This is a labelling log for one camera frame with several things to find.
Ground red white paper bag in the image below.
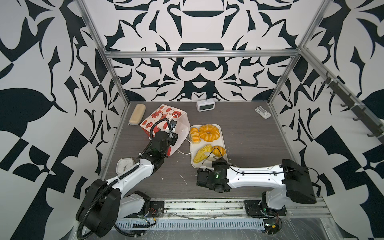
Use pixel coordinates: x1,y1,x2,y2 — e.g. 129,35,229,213
140,104,191,157

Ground pale fake bread roll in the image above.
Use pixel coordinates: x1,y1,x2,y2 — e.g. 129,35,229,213
190,128,201,144

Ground yellow fake croissant bread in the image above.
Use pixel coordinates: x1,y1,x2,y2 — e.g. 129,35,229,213
193,145,213,164

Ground yellow fake braided bread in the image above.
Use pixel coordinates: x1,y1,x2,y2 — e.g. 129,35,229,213
199,125,221,142

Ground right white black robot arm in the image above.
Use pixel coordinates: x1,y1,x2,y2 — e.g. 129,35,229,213
197,159,317,218

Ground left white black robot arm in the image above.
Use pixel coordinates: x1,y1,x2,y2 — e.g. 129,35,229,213
76,119,178,240

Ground white plastic tray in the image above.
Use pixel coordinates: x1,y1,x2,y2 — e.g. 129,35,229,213
189,124,229,169

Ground beige glasses case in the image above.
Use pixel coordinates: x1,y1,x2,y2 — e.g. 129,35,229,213
129,104,146,126

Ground white digital alarm clock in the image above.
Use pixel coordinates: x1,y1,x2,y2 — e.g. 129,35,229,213
196,99,216,112

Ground small white remote device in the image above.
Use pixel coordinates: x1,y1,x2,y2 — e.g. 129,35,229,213
255,106,272,120

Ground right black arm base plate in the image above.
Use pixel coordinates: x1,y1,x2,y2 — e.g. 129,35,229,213
244,200,287,219

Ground white perforated cable duct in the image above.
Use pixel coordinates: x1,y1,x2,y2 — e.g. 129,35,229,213
117,219,265,231

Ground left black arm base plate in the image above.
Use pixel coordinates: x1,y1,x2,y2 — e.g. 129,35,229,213
124,201,165,218

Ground black corrugated cable hose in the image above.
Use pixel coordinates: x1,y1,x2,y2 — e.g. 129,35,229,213
75,118,172,240

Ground grey wall hook rack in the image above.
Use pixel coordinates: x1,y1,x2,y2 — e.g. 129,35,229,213
321,72,384,145

